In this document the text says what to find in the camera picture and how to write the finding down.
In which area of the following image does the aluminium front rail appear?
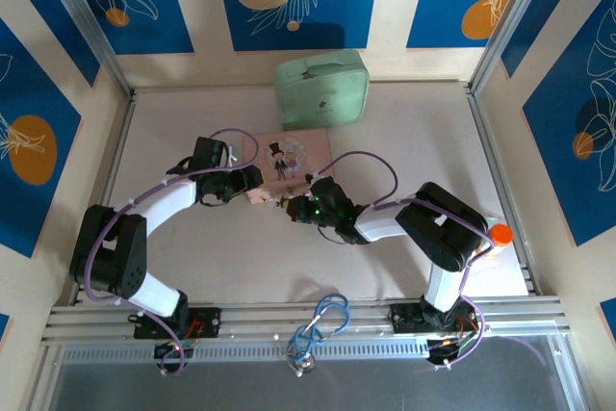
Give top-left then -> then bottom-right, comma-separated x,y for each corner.
40,295 -> 574,346

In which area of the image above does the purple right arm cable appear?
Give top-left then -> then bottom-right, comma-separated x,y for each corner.
312,150 -> 485,370

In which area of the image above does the small right controller board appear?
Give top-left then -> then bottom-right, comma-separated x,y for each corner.
426,337 -> 466,367

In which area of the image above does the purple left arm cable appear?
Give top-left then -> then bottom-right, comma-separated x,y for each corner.
82,128 -> 264,378

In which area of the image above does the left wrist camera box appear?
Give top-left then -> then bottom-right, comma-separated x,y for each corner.
191,136 -> 228,170

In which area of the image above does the slotted grey cable duct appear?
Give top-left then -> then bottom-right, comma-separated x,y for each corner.
60,341 -> 434,365

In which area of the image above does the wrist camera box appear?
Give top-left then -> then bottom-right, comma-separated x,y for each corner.
307,176 -> 341,203
191,136 -> 228,170

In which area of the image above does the bottle with orange cap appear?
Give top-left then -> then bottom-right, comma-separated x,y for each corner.
477,222 -> 516,262

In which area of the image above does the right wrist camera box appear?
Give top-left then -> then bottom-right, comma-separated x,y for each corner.
307,176 -> 341,203

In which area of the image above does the small controller board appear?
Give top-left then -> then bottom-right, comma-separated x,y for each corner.
153,339 -> 196,360
426,337 -> 466,367

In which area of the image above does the blue coiled cable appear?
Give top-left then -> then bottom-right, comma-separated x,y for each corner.
286,293 -> 351,365

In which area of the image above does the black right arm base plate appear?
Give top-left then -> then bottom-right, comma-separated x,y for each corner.
392,302 -> 482,335

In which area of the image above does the aluminium side rail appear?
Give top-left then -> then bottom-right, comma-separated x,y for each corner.
71,92 -> 140,306
465,86 -> 538,295

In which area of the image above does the mint green zip case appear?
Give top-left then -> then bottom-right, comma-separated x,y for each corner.
274,48 -> 371,132

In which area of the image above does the aluminium corner post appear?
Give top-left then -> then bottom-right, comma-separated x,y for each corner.
37,0 -> 135,100
469,0 -> 565,94

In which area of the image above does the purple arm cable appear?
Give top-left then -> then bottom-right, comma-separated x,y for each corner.
312,150 -> 485,370
82,128 -> 264,378

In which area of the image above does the small left controller board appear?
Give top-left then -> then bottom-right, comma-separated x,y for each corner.
153,339 -> 196,360

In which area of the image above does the pink tin box with couple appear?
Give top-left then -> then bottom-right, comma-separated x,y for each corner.
242,129 -> 334,207

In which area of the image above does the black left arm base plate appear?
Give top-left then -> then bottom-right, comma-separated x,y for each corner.
133,307 -> 222,340

